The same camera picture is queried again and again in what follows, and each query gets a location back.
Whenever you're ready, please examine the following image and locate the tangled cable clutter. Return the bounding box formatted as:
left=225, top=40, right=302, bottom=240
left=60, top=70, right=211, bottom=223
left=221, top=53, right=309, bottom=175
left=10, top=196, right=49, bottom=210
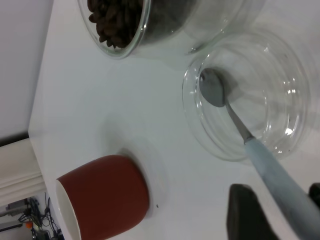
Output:
left=0, top=191, right=65, bottom=240

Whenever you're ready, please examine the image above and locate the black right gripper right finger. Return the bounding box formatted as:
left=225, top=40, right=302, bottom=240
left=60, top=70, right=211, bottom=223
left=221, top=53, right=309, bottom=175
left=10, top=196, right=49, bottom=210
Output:
left=308, top=182, right=320, bottom=202

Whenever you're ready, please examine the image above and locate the clear glass lid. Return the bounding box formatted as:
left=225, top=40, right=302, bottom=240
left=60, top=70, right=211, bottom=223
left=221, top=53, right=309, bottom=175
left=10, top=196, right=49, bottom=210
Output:
left=181, top=30, right=315, bottom=162

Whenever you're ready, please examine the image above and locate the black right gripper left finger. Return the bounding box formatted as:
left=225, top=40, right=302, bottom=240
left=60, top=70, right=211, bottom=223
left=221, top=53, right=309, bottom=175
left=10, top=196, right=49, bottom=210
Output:
left=225, top=183, right=284, bottom=240

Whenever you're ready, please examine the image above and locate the clear double-wall glass cup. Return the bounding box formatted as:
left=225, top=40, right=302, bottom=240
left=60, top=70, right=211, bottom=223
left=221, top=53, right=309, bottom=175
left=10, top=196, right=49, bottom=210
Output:
left=77, top=0, right=266, bottom=60

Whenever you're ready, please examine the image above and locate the red ceramic mug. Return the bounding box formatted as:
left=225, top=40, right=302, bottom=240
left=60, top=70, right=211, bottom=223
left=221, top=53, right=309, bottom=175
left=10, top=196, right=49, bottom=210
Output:
left=55, top=154, right=151, bottom=240

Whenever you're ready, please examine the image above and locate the coffee bean pile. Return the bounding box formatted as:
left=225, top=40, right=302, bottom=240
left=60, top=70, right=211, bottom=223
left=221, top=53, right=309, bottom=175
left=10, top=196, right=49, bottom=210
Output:
left=87, top=0, right=145, bottom=50

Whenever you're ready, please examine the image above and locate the spoon with pale blue handle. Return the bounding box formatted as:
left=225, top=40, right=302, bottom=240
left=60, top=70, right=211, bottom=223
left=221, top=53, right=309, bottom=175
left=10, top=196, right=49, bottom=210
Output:
left=198, top=67, right=320, bottom=240

